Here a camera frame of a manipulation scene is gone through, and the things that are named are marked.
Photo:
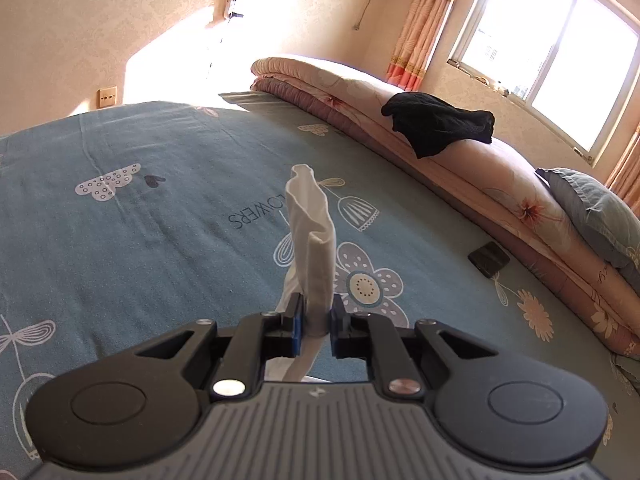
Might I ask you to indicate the white printed t-shirt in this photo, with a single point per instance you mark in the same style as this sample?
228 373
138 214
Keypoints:
315 260

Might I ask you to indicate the pink striped curtain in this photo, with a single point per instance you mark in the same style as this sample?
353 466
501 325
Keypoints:
625 170
425 20

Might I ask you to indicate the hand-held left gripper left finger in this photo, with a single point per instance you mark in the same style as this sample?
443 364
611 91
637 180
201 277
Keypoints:
298 327

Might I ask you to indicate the plump blue-grey pillow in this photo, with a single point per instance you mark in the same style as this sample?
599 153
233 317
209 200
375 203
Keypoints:
595 215

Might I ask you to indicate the white power strip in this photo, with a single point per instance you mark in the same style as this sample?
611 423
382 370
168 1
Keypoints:
232 2

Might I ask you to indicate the black garment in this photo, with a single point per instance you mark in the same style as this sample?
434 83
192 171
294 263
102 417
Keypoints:
435 122

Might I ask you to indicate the blue floral bed sheet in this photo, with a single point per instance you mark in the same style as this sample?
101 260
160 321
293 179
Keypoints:
175 210

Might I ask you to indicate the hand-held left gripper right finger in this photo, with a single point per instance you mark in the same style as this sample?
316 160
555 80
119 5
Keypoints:
337 332

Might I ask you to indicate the black phone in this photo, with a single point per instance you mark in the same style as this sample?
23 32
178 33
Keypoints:
489 259

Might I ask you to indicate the wall socket plate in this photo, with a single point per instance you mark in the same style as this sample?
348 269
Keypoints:
107 96

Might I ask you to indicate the window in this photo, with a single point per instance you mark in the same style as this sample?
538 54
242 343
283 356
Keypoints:
550 35

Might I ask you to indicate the folded pink floral quilt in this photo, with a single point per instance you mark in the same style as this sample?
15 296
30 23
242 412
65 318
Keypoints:
475 180

